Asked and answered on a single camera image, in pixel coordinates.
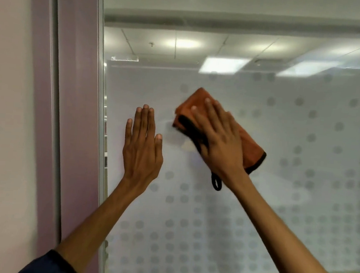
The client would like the person's left hand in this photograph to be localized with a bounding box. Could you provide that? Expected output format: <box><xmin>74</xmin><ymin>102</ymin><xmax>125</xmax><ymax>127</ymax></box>
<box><xmin>120</xmin><ymin>103</ymin><xmax>168</xmax><ymax>191</ymax></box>

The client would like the person's right forearm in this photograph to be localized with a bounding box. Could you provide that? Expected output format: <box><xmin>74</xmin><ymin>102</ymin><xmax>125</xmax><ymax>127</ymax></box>
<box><xmin>218</xmin><ymin>172</ymin><xmax>360</xmax><ymax>273</ymax></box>

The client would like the dark blue sleeve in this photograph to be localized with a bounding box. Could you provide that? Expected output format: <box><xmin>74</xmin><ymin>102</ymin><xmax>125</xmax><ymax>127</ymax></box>
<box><xmin>17</xmin><ymin>247</ymin><xmax>83</xmax><ymax>273</ymax></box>

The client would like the person's left forearm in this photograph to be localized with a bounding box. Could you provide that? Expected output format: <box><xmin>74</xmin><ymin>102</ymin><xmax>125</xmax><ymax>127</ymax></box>
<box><xmin>54</xmin><ymin>172</ymin><xmax>152</xmax><ymax>273</ymax></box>

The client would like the clear hanging ceiling sign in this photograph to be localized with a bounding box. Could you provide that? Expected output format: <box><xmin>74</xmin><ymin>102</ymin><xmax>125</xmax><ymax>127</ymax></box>
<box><xmin>110</xmin><ymin>54</ymin><xmax>139</xmax><ymax>63</ymax></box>

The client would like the dotted frosted glass panel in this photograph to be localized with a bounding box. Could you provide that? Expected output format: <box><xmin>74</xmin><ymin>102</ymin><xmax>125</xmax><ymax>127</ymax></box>
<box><xmin>76</xmin><ymin>0</ymin><xmax>360</xmax><ymax>273</ymax></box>

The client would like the person's right hand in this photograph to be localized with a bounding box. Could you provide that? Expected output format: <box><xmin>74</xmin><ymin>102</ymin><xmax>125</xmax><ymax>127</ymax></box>
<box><xmin>184</xmin><ymin>97</ymin><xmax>252</xmax><ymax>185</ymax></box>

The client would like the orange cloth with black trim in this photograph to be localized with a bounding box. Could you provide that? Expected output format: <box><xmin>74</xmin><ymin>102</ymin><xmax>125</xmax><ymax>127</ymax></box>
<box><xmin>167</xmin><ymin>85</ymin><xmax>272</xmax><ymax>195</ymax></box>

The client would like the rectangular ceiling light panel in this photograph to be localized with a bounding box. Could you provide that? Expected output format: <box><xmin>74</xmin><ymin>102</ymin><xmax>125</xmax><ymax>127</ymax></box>
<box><xmin>198</xmin><ymin>54</ymin><xmax>252</xmax><ymax>78</ymax></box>
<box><xmin>276</xmin><ymin>56</ymin><xmax>342</xmax><ymax>82</ymax></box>

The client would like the pale pink door frame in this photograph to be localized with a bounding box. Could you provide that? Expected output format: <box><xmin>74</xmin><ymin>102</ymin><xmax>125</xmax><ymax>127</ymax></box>
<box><xmin>8</xmin><ymin>0</ymin><xmax>126</xmax><ymax>273</ymax></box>

